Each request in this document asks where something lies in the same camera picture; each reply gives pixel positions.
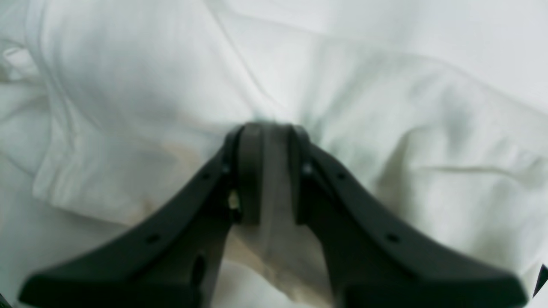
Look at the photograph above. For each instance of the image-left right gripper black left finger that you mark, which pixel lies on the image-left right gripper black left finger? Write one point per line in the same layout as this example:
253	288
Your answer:
172	259

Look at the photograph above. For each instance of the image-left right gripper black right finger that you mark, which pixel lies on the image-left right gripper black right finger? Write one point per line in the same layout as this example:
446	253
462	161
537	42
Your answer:
376	260

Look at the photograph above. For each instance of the white printed T-shirt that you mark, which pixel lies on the white printed T-shirt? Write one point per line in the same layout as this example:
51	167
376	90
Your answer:
108	107

